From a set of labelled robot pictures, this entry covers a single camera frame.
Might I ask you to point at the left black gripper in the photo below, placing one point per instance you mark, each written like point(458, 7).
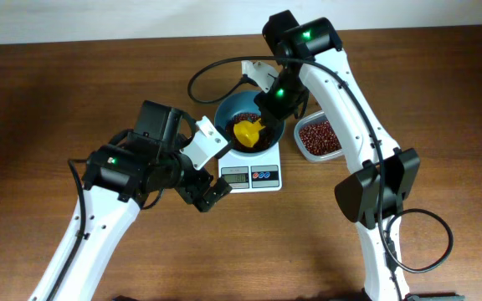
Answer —
point(202, 191)

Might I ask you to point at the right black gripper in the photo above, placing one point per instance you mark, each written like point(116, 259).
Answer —
point(274, 115)

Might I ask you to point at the clear plastic bean container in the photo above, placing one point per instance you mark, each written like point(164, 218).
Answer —
point(316, 140)

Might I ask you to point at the blue plastic bowl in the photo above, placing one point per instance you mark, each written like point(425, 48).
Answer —
point(238, 107)

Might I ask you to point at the red adzuki beans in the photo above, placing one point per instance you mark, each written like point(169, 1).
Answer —
point(266, 136)

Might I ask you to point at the yellow plastic measuring scoop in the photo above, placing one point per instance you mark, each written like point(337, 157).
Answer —
point(247, 132)

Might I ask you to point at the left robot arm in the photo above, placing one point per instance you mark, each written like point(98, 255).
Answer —
point(166, 149)

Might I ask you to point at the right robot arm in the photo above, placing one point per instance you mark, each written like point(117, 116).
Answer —
point(381, 172)

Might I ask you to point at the white digital kitchen scale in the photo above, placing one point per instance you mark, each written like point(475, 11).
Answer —
point(252, 172)

